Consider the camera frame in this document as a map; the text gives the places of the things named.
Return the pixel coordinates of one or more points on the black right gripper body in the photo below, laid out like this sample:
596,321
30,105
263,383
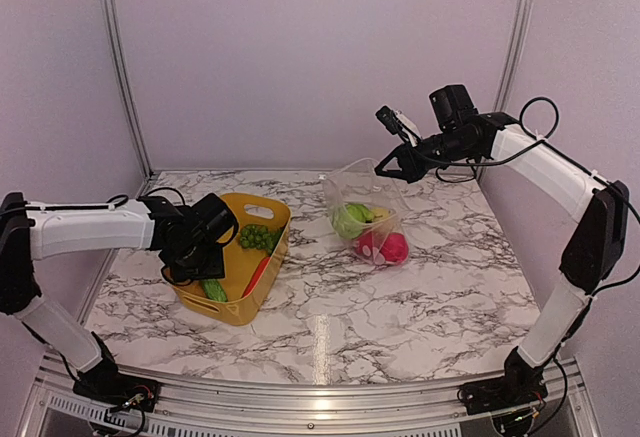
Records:
418,168

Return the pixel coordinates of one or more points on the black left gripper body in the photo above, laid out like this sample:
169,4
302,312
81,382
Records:
195,264

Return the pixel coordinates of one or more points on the green bitter gourd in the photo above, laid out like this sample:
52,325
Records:
213,290

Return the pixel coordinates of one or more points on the green grape bunch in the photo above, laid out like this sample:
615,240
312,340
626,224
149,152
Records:
259,237

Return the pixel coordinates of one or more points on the clear zip top bag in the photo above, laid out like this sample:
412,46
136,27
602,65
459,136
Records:
358,183

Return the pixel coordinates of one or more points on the red apple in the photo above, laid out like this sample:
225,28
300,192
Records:
367,248
395,249

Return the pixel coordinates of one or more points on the green apple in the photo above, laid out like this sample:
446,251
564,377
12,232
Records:
358,213

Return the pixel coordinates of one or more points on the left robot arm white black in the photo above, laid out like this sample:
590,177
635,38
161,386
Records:
33,231

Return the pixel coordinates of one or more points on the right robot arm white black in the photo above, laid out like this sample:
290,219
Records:
600,209

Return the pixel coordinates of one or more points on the yellow plastic basket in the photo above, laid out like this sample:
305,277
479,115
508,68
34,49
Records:
240,264

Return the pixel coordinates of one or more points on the orange carrot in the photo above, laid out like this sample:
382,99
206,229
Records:
256,276

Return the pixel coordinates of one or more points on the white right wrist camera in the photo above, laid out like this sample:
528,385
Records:
396,123

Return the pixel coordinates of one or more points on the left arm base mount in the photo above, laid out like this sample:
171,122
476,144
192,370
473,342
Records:
121,391

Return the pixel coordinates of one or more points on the front aluminium rail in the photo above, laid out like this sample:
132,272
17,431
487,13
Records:
193,406

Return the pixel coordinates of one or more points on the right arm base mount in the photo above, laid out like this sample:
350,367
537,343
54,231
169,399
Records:
495,394

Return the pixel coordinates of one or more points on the left aluminium frame post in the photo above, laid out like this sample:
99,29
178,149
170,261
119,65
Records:
122,78

